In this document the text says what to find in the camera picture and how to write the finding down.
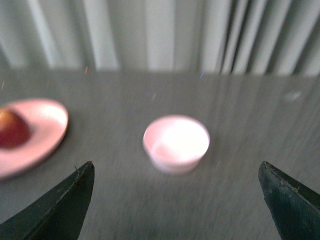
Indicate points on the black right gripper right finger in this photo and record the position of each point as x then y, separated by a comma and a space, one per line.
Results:
295, 208

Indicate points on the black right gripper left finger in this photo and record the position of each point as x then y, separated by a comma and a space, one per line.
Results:
57, 215

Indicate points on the red apple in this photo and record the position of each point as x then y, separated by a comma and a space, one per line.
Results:
14, 130

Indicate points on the pink plate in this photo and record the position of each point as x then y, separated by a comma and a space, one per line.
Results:
48, 122

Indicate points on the pale pink bowl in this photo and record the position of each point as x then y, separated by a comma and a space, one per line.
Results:
175, 144

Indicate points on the grey-white curtain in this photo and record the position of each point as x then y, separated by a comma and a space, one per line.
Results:
280, 37

